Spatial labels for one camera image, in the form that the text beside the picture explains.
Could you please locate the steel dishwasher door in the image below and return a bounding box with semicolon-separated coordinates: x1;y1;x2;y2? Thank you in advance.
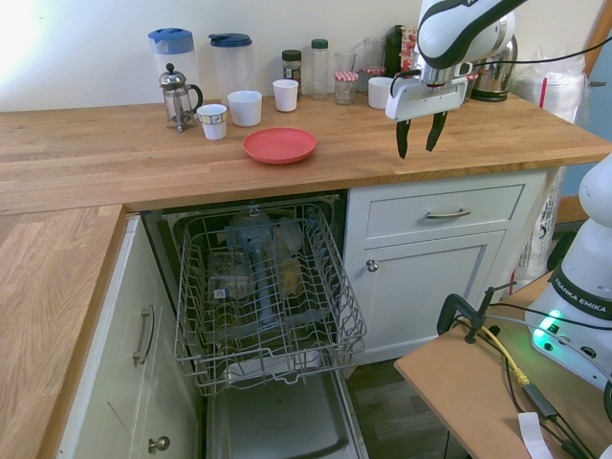
205;367;369;459

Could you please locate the grey wire dishwasher rack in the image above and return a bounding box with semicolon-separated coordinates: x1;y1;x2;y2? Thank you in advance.
172;203;368;398

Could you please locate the white printed plastic bag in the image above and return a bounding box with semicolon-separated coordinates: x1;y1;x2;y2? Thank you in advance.
514;166;568;291

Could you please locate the tall clear glass jar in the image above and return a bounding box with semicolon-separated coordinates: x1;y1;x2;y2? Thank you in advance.
362;36;387;71

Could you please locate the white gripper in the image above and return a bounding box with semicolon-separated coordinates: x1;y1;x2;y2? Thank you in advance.
384;76;469;161

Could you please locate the black lid spice jar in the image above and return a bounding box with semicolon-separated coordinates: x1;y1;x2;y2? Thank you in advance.
280;49;303;95

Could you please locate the tall drinking glass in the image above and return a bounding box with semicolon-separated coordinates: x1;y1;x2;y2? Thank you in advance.
334;50;358;76

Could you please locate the white drawer front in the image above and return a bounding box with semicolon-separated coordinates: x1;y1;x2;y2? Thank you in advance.
365;185;525;239

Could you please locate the black C clamp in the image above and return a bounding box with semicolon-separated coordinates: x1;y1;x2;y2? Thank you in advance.
436;280;517;344

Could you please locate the clear plastic container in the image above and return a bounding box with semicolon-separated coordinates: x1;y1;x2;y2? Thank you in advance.
208;251;257;301

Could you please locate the yellow cable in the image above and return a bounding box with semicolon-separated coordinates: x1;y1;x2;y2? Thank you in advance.
480;324;533;386

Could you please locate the wide white mug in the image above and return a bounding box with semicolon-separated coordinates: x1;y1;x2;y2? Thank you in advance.
227;89;264;128

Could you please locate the white paper label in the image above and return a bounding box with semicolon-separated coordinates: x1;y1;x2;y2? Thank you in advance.
517;411;556;459

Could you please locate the red checked lid glass jar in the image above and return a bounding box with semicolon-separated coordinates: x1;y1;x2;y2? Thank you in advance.
356;66;387;95
334;70;360;106

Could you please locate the black canister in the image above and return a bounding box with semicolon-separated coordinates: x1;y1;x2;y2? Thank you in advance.
384;24;405;77

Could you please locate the stainless steel kettle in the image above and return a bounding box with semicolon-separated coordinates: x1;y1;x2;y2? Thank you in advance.
470;21;519;103

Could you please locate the clear pitcher dark blue lid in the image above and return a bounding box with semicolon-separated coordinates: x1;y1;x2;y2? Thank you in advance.
208;32;254;104

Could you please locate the white ribbed cup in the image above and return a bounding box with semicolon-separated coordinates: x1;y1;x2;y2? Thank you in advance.
272;78;300;114

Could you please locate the green lid clear bottle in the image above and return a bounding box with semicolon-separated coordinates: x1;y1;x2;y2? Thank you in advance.
309;38;330;100

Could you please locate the white cabinet door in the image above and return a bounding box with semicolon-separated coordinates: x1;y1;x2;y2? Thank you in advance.
361;229;508;358

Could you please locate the white plastic wrapped pack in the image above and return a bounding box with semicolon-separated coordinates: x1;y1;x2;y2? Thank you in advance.
511;47;592;126

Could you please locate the metal drawer handle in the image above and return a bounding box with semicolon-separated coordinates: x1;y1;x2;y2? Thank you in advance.
425;207;472;221
132;304;156;367

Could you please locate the red patterned carton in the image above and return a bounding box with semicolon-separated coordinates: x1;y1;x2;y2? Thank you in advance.
400;26;422;73

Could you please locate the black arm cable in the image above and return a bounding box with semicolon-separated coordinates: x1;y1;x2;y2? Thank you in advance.
389;37;612;99

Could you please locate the white ceramic bowl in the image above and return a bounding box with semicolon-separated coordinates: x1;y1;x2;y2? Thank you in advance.
367;76;396;110

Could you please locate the glass French press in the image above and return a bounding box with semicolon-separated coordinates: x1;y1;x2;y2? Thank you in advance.
159;62;205;134

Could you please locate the red plastic plate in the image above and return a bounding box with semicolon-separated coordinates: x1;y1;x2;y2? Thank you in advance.
242;126;318;166

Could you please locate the clear pitcher light blue lid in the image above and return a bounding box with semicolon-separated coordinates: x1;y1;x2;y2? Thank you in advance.
147;27;200;104

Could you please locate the black cable adapter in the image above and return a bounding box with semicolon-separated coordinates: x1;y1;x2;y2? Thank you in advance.
520;382;560;422

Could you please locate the small patterned white cup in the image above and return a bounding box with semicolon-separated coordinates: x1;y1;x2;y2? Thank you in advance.
196;103;228;141

